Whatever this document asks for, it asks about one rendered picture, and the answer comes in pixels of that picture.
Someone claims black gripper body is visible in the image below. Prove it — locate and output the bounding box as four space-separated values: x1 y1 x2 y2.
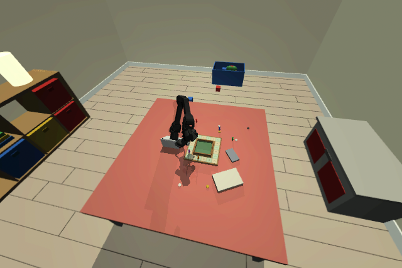
177 129 196 147

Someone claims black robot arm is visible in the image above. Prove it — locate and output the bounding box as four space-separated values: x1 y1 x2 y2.
170 95 198 142

